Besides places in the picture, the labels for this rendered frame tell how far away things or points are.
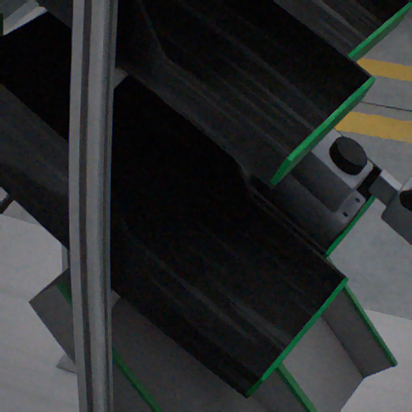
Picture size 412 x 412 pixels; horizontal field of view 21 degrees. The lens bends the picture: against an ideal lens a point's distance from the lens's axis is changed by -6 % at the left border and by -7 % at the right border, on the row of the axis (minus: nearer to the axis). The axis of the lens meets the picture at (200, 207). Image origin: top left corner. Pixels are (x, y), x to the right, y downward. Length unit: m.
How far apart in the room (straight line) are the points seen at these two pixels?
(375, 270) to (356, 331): 1.88
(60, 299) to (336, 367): 0.34
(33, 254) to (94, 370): 0.67
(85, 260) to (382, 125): 2.91
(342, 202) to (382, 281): 2.04
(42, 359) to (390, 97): 2.65
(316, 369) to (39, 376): 0.35
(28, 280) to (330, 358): 0.47
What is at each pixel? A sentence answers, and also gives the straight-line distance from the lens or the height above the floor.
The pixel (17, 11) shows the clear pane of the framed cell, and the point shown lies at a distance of 1.75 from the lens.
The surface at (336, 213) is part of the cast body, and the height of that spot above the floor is 1.22.
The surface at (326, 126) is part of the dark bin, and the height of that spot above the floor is 1.37.
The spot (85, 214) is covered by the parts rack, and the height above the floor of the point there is 1.30.
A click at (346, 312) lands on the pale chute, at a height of 1.06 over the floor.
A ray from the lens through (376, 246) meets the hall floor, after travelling 3.00.
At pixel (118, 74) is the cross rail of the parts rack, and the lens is 0.66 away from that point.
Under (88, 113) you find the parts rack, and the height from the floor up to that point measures 1.38.
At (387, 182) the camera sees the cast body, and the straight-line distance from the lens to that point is 0.86.
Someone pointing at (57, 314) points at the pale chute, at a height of 1.19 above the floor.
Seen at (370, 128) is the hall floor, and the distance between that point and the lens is 3.55.
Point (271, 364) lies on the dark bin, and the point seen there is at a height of 1.19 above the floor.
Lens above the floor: 1.68
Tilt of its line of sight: 33 degrees down
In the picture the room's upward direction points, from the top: 4 degrees clockwise
